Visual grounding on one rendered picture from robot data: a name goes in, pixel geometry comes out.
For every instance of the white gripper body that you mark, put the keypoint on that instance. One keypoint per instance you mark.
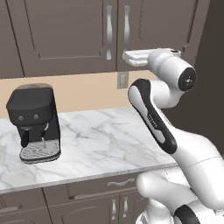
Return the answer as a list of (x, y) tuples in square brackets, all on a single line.
[(136, 57)]

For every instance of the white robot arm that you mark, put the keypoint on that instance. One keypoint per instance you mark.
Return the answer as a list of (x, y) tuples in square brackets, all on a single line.
[(186, 163)]

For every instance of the brown cabinet door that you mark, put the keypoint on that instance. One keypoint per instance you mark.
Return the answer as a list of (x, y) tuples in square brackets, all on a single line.
[(84, 210), (10, 38), (163, 26), (67, 35), (131, 207)]

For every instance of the dark brown tall cabinet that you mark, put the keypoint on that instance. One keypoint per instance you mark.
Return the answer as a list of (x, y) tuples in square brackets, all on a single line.
[(204, 75)]

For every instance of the brown lower cabinet door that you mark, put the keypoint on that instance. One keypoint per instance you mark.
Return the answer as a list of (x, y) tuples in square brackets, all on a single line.
[(131, 207), (84, 210)]

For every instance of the brown lower cabinet run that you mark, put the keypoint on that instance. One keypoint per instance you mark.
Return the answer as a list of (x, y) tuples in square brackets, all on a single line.
[(22, 207)]

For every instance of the black coffee machine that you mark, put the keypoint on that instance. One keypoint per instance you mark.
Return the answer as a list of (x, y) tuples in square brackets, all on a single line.
[(35, 116)]

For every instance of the brown drawer front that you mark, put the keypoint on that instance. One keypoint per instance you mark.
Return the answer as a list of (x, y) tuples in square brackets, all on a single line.
[(99, 186)]

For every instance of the grey wall outlet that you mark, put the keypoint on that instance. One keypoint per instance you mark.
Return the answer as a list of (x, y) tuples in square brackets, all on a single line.
[(122, 80)]

